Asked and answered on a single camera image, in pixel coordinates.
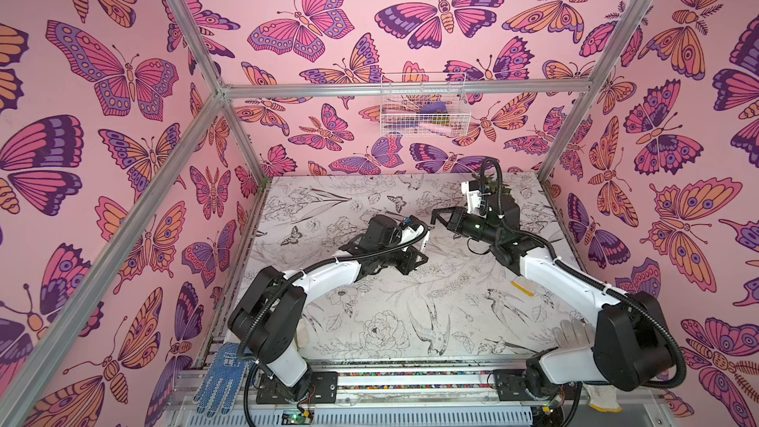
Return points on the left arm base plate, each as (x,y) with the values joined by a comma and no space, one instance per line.
(314,387)

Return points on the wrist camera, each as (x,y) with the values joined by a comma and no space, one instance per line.
(415,231)
(476,198)

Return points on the green circuit board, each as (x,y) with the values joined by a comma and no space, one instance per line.
(296,417)

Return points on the white wire basket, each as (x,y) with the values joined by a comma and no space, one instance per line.
(424,108)

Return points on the white work glove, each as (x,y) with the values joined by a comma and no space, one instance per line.
(577,337)

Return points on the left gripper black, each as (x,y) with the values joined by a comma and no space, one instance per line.
(411,255)

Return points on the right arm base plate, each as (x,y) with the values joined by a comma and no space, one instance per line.
(511,385)

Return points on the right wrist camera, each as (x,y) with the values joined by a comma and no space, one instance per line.
(476,198)

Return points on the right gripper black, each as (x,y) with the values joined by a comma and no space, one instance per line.
(457,221)

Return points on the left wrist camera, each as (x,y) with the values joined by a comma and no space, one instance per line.
(415,231)

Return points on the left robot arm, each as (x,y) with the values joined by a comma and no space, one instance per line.
(266,317)

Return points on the blue knit glove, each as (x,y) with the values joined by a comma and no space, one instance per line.
(222,382)

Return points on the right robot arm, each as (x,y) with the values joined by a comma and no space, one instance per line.
(630,345)

